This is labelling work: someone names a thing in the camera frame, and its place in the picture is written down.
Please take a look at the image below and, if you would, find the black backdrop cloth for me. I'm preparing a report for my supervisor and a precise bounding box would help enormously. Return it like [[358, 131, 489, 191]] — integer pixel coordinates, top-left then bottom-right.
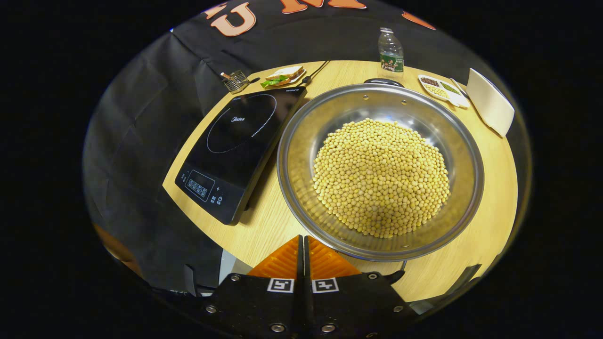
[[82, 0, 533, 292]]

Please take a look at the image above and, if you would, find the white divided plate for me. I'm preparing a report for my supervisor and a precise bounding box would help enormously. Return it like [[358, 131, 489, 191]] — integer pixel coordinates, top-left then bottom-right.
[[418, 74, 470, 109]]

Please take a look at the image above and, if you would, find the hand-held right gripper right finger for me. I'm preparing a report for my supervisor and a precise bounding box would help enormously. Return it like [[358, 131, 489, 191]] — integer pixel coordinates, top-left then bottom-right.
[[305, 235, 418, 337]]

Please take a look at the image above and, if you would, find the steel pot with black handles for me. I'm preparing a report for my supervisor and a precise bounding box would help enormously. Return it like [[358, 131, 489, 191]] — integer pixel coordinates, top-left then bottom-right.
[[277, 78, 485, 284]]

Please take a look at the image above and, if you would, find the pile of soybeans in pot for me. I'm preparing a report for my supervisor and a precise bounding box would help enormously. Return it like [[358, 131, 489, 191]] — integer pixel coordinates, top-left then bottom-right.
[[312, 118, 451, 239]]

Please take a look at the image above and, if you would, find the white toaster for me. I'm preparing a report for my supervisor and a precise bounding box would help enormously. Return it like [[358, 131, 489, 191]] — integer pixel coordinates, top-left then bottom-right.
[[466, 68, 515, 137]]

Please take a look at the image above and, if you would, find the clear plastic water bottle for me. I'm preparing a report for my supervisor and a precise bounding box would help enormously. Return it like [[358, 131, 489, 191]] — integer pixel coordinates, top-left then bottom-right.
[[378, 27, 405, 79]]

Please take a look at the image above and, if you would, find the black induction cooktop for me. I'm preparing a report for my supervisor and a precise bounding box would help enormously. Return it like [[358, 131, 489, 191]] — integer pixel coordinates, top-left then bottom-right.
[[174, 86, 308, 226]]

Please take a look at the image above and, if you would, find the black power cable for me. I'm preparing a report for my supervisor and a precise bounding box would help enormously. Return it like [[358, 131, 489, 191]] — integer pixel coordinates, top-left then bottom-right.
[[301, 60, 330, 86]]

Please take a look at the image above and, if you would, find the sandwich on small plate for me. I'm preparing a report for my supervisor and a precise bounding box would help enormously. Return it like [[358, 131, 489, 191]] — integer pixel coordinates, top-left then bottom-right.
[[261, 66, 307, 89]]

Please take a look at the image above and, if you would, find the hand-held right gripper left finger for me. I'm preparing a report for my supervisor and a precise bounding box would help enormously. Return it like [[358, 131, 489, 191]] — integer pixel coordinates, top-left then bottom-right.
[[202, 235, 307, 337]]

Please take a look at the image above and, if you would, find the small metal wire basket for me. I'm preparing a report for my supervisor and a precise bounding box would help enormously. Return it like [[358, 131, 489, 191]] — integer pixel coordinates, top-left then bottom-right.
[[220, 70, 251, 93]]

